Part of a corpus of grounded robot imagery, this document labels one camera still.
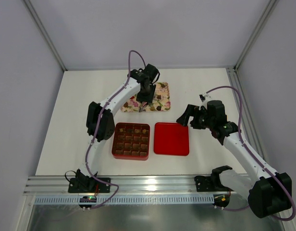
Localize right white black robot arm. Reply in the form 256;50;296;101
176;100;296;221

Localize left aluminium frame post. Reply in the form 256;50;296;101
22;0;67;72

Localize right aluminium frame post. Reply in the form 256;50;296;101
234;0;279;72

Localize red chocolate box with insert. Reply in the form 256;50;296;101
111;122;150;161

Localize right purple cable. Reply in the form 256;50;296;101
199;86;296;221

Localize metal tongs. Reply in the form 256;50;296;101
138;102;149;113

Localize aluminium rail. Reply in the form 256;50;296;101
226;67;266;160
24;175;198;195

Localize aluminium front rail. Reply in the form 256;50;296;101
24;175;198;195

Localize floral rectangular tray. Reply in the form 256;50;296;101
121;82;171;113

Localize slotted grey cable duct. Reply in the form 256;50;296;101
35;194;214;206

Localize aluminium frame post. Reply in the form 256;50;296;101
234;0;279;72
22;0;67;72

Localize red box lid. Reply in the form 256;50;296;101
153;122;190;156

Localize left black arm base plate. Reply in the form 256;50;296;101
68;178;111;193

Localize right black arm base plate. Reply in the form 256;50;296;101
194;175;230;192

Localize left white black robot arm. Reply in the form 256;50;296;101
68;64;160;193

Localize aluminium right side rail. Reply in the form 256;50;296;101
226;67;266;160

